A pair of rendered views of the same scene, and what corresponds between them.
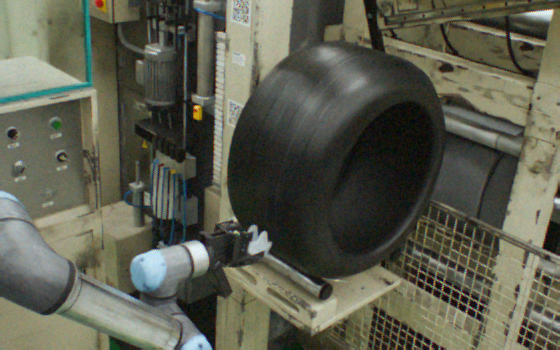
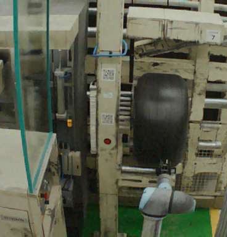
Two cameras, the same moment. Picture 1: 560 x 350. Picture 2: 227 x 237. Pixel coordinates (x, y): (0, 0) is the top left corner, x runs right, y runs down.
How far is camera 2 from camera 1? 1.78 m
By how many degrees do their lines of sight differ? 40
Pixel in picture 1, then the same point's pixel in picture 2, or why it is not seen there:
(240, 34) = (108, 84)
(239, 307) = (115, 195)
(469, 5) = (179, 45)
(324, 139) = (184, 118)
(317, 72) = (166, 93)
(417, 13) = (156, 50)
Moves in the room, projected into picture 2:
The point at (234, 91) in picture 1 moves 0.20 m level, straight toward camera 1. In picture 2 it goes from (105, 109) to (130, 122)
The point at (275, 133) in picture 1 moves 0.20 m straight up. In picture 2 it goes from (165, 123) to (168, 90)
